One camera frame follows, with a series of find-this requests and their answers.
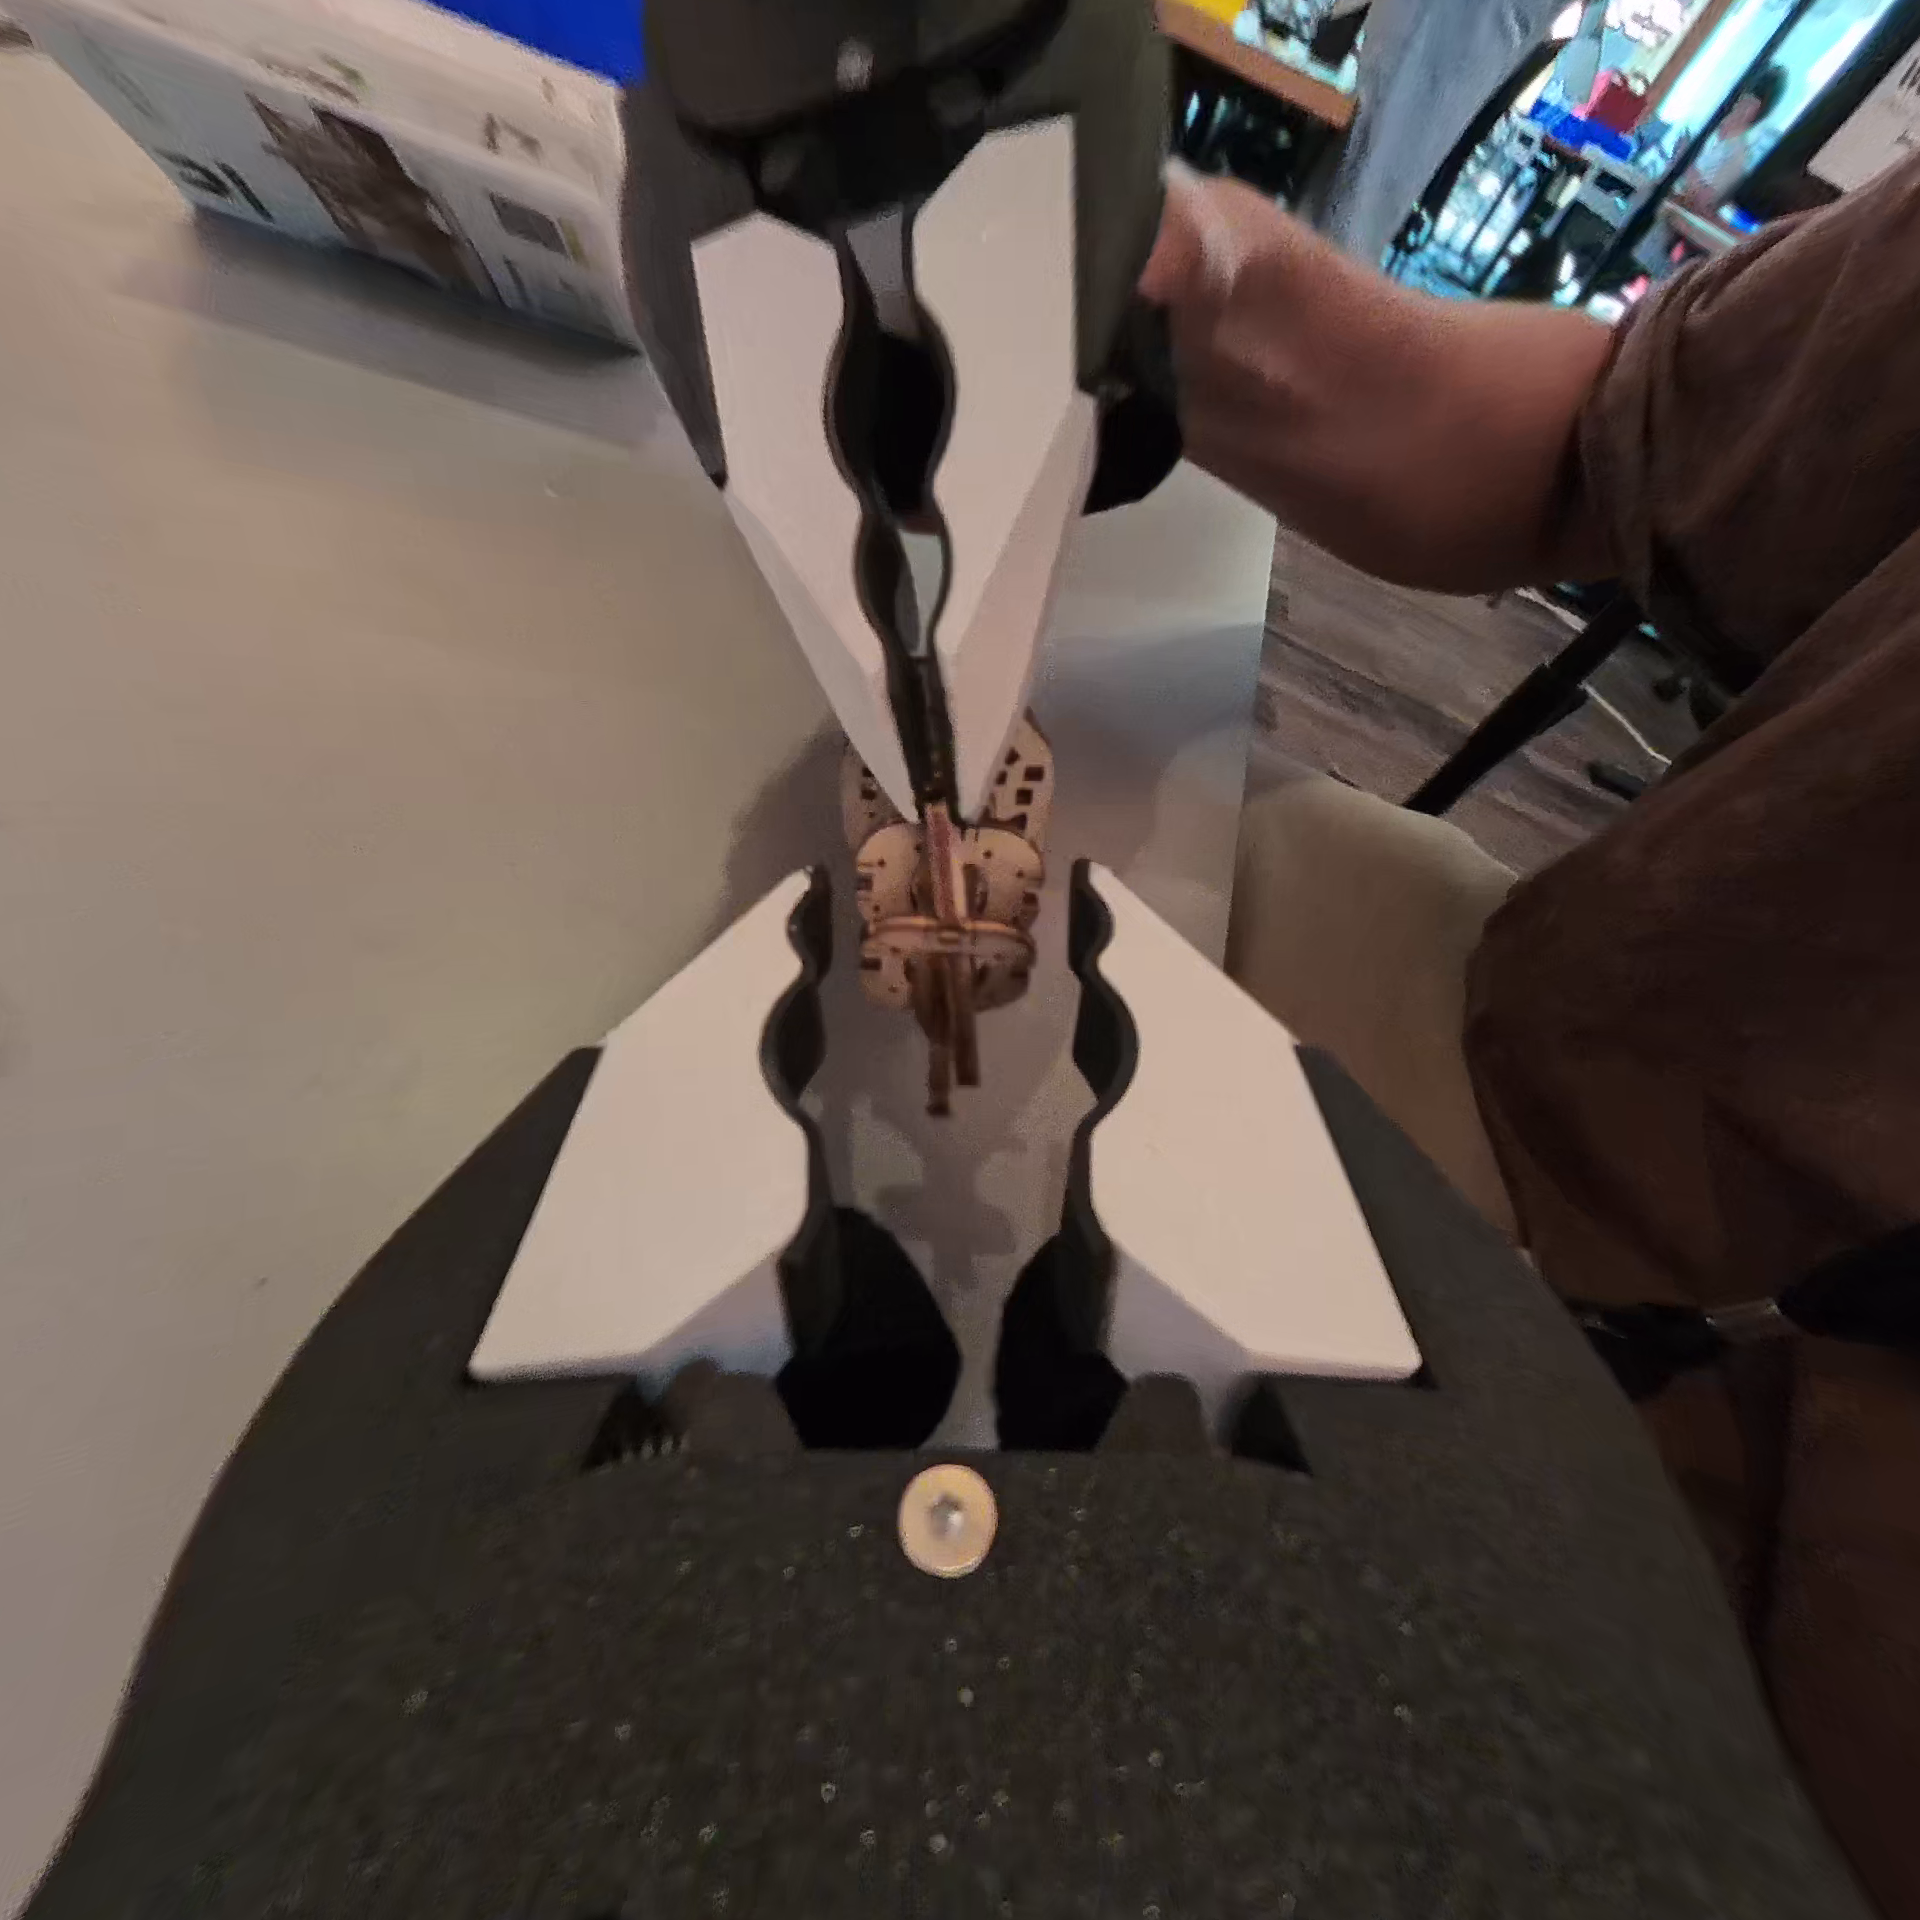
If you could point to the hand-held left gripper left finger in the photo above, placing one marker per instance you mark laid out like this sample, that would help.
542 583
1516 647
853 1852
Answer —
660 1169

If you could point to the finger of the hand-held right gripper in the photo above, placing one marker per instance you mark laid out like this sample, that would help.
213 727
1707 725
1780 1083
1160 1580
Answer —
782 420
1022 420

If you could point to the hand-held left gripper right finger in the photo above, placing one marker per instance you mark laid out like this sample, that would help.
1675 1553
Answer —
1245 1185

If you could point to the perforated wooden part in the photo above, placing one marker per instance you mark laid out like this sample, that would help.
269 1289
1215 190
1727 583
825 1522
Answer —
1022 782

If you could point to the wooden slotted model assembly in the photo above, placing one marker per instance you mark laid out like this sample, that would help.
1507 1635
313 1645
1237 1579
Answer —
943 929

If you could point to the person's right forearm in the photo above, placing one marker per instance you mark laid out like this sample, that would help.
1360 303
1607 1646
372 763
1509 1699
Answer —
1469 435

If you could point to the person's right hand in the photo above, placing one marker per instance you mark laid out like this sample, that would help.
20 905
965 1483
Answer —
1260 329

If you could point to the beige seat cushion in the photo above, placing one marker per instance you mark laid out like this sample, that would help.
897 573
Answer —
1349 929

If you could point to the blue box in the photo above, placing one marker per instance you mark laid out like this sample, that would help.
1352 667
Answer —
555 30

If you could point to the wooden table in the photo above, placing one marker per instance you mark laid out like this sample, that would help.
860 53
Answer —
1275 89

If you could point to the white printed cardboard box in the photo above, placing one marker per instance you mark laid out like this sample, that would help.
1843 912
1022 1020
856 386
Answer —
376 105

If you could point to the grey fabric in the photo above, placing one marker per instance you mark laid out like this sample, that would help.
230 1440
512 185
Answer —
1423 105

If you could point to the person's brown clothing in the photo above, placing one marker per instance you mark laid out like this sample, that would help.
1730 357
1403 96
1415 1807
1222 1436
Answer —
1725 975

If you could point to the black chair base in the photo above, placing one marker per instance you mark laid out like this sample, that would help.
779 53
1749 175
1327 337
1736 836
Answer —
1516 705

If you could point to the blue storage bins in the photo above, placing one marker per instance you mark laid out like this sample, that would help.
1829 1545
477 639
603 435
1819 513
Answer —
1575 135

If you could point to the white sign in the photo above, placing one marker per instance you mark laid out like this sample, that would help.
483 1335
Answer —
1876 135

